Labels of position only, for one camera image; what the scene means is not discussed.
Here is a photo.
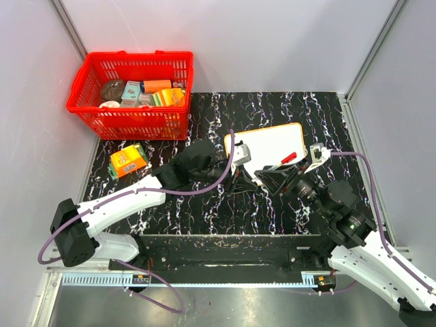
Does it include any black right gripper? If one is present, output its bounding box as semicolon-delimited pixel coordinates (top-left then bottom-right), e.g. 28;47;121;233
253;157;331;219

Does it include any yellow-framed whiteboard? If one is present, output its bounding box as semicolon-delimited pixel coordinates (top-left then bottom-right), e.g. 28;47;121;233
234;123;307;186

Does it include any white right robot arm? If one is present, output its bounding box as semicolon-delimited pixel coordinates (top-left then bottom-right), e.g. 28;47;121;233
255;161;435;326

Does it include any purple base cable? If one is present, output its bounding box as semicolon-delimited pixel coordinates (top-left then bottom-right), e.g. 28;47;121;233
112;258;187;313

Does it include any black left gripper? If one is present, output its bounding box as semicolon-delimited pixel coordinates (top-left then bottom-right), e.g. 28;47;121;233
192;162;258;198

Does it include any orange green snack box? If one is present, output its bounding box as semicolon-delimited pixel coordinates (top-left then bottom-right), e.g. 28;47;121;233
108;143;151;180

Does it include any red plastic shopping basket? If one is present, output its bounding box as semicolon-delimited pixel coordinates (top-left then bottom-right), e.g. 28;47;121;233
66;50;194;140

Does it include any orange cylindrical can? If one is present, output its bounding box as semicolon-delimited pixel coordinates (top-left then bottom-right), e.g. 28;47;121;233
140;80;172;93

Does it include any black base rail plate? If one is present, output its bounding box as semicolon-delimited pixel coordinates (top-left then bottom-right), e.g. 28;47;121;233
108;234;337;271

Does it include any orange yellow box in basket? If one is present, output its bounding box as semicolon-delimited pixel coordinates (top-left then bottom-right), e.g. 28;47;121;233
151;88;186;107

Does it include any red-capped whiteboard marker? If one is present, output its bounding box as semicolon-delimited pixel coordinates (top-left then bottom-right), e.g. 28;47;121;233
266;152;297;170

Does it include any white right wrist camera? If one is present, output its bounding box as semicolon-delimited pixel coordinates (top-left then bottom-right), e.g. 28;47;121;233
305;143;331;174

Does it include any light blue small box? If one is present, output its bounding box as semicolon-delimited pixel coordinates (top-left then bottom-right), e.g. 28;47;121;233
121;80;140;101

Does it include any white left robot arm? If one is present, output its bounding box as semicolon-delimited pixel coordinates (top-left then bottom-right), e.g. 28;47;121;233
50;140;258;270

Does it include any brown round packet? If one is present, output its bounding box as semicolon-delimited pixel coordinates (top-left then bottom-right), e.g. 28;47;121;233
99;80;125;102

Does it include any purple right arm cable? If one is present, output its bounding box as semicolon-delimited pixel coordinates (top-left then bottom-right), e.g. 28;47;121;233
328;151;436;297

